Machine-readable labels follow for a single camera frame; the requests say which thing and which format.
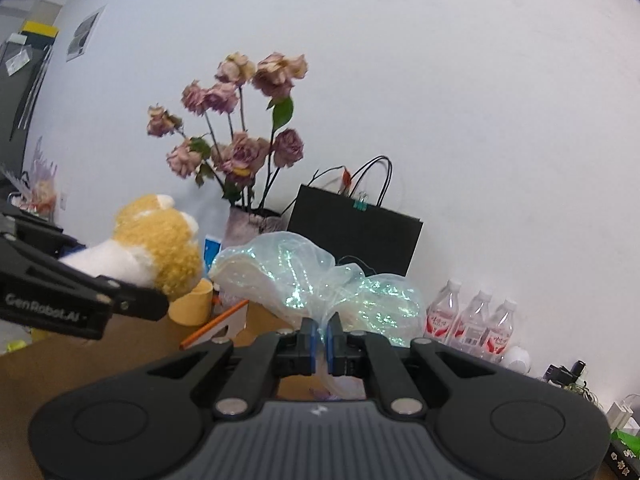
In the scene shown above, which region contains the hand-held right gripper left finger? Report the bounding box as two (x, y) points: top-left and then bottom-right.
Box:
(146, 318), (318, 420)

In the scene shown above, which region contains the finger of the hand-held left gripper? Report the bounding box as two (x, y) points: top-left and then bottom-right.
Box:
(0, 202), (89, 262)
(0, 237), (170, 322)

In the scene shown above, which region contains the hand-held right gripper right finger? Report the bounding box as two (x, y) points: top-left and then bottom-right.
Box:
(324, 312), (502, 417)

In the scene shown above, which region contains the orange cardboard box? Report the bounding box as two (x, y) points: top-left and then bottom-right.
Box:
(0, 299), (370, 411)

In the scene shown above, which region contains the white and tan alpaca plush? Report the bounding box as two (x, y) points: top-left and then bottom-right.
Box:
(59, 194), (204, 302)

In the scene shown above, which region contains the iridescent plastic bag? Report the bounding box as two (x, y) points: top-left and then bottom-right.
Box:
(208, 231), (427, 397)

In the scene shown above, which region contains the clear container with black devices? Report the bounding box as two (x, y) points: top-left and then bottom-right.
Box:
(544, 360), (590, 392)

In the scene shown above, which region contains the cluttered storage rack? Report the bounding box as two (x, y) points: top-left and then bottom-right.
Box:
(0, 137), (59, 222)

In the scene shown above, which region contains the yellow mug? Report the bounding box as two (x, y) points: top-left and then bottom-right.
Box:
(167, 278), (214, 326)

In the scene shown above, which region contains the blue and white tube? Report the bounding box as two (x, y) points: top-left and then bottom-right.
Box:
(203, 236), (224, 277)

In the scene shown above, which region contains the black paper bag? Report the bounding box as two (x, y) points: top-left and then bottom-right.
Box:
(286, 155), (424, 279)

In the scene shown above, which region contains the clear water bottle red label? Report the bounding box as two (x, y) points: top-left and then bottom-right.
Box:
(424, 279), (463, 345)
(481, 299), (519, 364)
(449, 289), (494, 356)

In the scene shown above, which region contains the mottled pink ceramic vase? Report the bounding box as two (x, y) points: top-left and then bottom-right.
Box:
(221, 206), (282, 252)

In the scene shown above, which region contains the grey metal cabinet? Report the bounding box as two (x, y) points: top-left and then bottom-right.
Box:
(0, 0), (60, 166)

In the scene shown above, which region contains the dried pink rose bouquet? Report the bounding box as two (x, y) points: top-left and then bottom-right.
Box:
(146, 51), (309, 211)

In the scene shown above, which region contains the white robot figurine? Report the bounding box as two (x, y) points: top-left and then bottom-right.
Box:
(500, 346), (531, 375)

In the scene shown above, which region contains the white charger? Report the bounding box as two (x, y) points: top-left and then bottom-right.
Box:
(606, 394), (640, 435)

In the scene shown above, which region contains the green packet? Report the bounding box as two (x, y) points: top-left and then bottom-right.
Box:
(610, 429), (640, 457)

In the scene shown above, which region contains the black patterned box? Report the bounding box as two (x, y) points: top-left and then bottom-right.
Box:
(602, 446), (640, 480)

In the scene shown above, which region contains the grey wall frame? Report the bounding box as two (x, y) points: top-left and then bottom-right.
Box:
(66, 6), (107, 62)

